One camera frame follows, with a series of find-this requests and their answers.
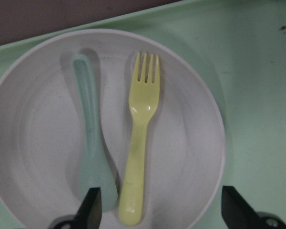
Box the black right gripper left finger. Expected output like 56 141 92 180
48 187 102 229

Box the white round plate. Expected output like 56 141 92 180
0 29 225 229

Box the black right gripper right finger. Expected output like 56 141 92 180
221 186 286 229

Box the green plastic spoon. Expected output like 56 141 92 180
71 54 118 212

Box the yellow plastic fork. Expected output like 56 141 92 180
118 53 160 226

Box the light green tray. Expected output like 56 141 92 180
0 0 286 229

